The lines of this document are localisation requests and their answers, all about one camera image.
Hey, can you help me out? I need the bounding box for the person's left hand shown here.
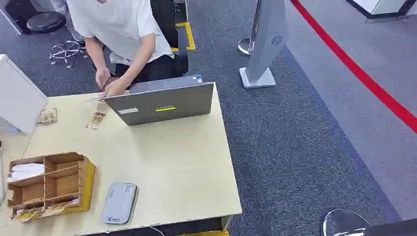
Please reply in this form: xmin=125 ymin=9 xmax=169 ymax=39
xmin=102 ymin=77 xmax=130 ymax=98

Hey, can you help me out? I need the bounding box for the person's right hand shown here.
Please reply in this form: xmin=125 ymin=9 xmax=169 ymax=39
xmin=95 ymin=67 xmax=112 ymax=89

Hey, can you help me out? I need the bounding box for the dark brown card holder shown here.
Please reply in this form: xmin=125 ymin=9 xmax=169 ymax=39
xmin=102 ymin=76 xmax=120 ymax=92

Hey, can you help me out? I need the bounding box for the thin pale card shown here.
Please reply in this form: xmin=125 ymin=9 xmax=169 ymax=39
xmin=83 ymin=95 xmax=106 ymax=104

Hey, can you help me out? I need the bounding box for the chrome stool base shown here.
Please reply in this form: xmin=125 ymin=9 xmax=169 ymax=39
xmin=49 ymin=40 xmax=89 ymax=69

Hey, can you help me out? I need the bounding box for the grey laptop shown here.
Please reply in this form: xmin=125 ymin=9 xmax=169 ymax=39
xmin=103 ymin=74 xmax=215 ymax=127

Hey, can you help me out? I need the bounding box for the person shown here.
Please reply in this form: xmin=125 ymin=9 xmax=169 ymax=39
xmin=66 ymin=0 xmax=190 ymax=98

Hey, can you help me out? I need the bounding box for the black round stool seat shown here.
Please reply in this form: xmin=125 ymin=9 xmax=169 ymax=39
xmin=26 ymin=11 xmax=67 ymax=33

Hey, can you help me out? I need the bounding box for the black cabinet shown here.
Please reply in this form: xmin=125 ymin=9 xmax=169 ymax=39
xmin=149 ymin=0 xmax=190 ymax=76

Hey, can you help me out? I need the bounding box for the white partition panel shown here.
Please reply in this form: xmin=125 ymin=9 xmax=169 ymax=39
xmin=0 ymin=54 xmax=48 ymax=135

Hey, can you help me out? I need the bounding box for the yellow floor tape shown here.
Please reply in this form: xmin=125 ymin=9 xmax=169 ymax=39
xmin=171 ymin=21 xmax=196 ymax=53

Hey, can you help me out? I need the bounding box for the wooden card box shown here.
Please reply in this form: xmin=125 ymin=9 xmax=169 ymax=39
xmin=6 ymin=151 xmax=96 ymax=223

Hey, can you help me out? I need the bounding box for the grey card reader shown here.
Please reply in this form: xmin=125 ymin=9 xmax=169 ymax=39
xmin=101 ymin=182 xmax=138 ymax=225

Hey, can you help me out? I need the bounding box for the white card stack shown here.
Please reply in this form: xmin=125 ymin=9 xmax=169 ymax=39
xmin=6 ymin=163 xmax=46 ymax=183

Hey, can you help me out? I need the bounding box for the printed card stack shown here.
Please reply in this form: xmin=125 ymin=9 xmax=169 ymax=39
xmin=11 ymin=199 xmax=81 ymax=224

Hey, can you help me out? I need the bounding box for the silver kiosk stand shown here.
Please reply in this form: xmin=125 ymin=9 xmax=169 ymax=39
xmin=239 ymin=0 xmax=289 ymax=89

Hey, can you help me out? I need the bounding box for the red floor tape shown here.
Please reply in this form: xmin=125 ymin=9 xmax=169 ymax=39
xmin=289 ymin=0 xmax=417 ymax=134

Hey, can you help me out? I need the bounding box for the white counter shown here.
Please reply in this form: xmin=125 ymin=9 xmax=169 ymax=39
xmin=344 ymin=0 xmax=417 ymax=24

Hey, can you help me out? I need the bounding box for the chrome stanchion post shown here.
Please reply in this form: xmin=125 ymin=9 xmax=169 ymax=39
xmin=237 ymin=0 xmax=262 ymax=57

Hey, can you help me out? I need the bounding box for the round chrome base plate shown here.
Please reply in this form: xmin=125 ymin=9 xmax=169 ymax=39
xmin=321 ymin=208 xmax=372 ymax=236

